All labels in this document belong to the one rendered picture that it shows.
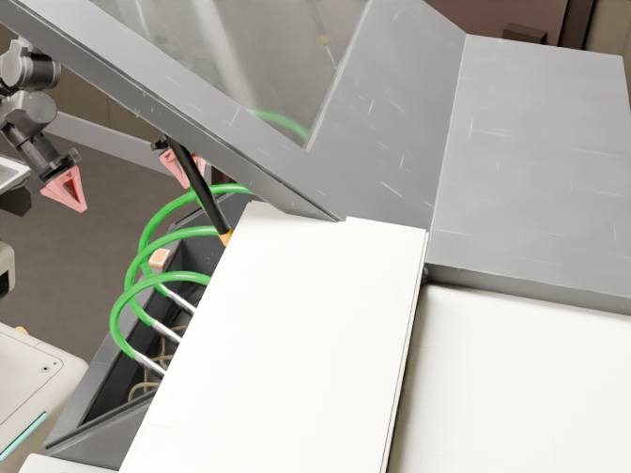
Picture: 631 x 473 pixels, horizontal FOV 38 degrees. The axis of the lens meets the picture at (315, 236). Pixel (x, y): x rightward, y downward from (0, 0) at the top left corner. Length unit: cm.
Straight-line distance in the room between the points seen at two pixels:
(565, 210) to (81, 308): 234
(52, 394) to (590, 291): 184
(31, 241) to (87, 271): 30
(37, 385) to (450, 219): 172
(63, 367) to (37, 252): 97
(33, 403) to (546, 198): 174
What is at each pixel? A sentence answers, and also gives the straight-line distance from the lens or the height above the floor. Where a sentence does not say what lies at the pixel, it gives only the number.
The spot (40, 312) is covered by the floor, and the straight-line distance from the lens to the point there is 337.
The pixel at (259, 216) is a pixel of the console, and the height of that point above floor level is 155.
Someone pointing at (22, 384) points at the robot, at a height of 28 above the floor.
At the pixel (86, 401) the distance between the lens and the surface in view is 172.
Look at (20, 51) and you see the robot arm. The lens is 209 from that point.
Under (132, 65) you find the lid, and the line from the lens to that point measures 109.
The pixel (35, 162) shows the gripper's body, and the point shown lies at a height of 130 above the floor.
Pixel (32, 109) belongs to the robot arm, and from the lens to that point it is 162.
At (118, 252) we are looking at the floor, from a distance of 360.
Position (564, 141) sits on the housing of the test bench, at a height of 150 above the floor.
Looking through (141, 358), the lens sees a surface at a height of 113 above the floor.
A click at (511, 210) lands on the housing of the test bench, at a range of 126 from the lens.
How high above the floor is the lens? 219
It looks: 36 degrees down
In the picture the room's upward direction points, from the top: 4 degrees clockwise
